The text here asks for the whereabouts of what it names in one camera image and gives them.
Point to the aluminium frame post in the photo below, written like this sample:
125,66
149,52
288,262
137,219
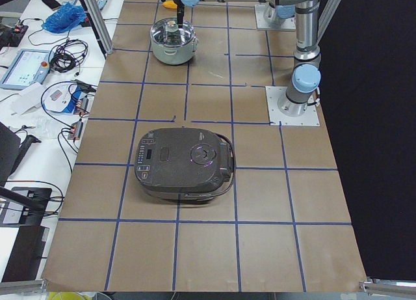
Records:
98,26

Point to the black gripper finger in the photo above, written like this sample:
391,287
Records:
181,15

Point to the black smartphone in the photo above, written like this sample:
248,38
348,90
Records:
52,4

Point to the glass pot lid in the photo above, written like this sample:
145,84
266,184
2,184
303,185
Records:
168,33

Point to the blue plastic bag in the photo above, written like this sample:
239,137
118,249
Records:
67,17

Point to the white round device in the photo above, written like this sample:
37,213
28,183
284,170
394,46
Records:
58,98

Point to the yellow corn cob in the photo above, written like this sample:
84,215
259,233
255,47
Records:
169,4

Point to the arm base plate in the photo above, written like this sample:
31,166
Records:
279,18
283,112

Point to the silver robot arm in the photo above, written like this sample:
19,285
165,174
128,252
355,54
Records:
305,77

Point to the white paper box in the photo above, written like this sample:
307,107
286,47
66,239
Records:
29,97

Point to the teach pendant tablet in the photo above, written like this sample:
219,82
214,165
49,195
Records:
29,66

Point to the grey cooking pot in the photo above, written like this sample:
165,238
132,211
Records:
174,55

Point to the black rice cooker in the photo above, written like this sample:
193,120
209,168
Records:
185,164

